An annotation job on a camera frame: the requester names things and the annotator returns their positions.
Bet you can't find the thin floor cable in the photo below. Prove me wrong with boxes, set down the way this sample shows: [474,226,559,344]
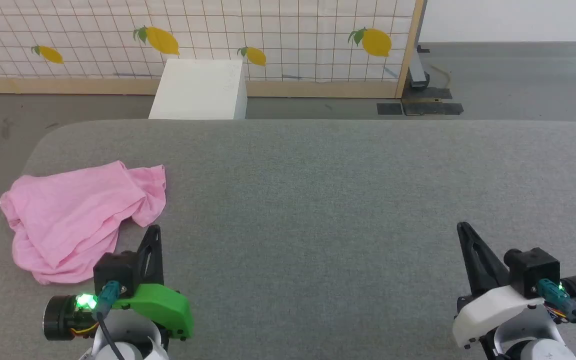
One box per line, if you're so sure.
[429,63,454,89]

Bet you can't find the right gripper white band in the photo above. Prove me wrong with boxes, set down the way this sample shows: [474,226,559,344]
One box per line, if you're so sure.
[451,221,576,350]

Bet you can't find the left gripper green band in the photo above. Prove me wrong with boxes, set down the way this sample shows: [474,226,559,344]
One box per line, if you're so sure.
[43,224,195,342]

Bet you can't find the grey fabric sofa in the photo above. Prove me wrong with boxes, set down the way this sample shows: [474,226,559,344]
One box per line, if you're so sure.
[0,119,576,360]

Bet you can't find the lemon print partition screen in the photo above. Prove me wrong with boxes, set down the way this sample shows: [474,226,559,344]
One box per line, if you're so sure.
[0,0,427,99]

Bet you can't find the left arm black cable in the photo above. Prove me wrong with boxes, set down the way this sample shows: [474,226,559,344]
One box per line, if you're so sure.
[94,280,130,360]

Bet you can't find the white box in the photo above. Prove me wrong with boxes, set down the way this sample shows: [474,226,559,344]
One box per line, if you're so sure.
[148,58,248,121]

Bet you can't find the large black floor mat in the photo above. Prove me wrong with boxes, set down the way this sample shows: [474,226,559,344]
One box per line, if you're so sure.
[401,87,465,117]

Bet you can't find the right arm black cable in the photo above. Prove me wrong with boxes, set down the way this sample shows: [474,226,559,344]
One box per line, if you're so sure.
[536,278,576,357]

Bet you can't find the grey metal stand foot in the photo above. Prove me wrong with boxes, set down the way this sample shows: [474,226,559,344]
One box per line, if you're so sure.
[407,44,432,91]

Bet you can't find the pink cloth garment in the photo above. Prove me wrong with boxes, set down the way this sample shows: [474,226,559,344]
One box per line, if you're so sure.
[0,160,167,285]

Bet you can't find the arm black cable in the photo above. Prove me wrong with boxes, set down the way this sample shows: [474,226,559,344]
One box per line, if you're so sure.
[94,280,130,360]
[536,278,576,357]

